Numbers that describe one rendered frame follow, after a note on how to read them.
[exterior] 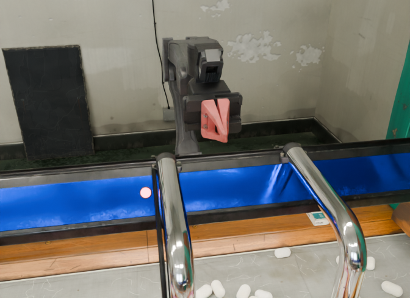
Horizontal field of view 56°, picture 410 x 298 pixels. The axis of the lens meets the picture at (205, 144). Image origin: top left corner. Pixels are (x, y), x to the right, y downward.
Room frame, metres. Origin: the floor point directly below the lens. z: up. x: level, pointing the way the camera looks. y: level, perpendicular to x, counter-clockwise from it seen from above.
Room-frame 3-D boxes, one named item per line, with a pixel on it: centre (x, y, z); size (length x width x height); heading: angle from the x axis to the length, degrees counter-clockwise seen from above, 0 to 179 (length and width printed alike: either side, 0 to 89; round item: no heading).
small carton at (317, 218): (0.70, -0.26, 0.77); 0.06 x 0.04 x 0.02; 9
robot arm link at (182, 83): (0.73, 0.01, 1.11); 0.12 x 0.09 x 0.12; 11
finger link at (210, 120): (0.57, -0.03, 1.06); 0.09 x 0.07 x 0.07; 11
